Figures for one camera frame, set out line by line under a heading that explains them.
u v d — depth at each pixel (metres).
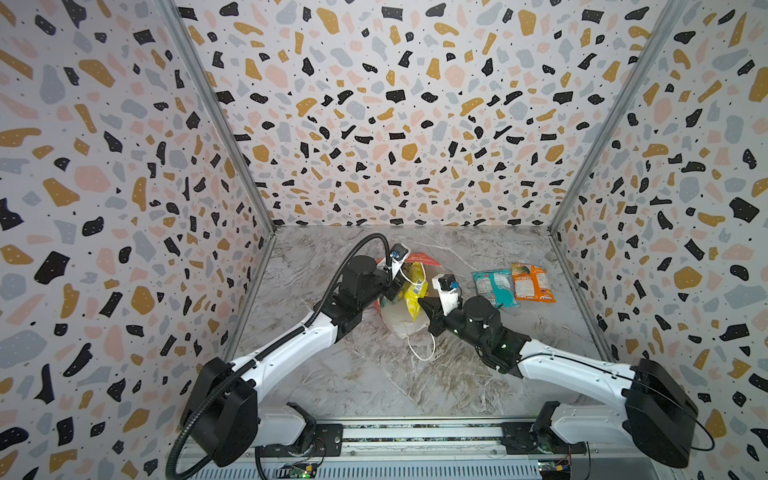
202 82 0.80
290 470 0.71
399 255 0.66
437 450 0.73
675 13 0.71
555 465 0.72
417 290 0.75
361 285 0.59
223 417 0.40
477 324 0.59
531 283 1.03
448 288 0.66
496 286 1.01
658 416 0.41
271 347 0.47
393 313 0.92
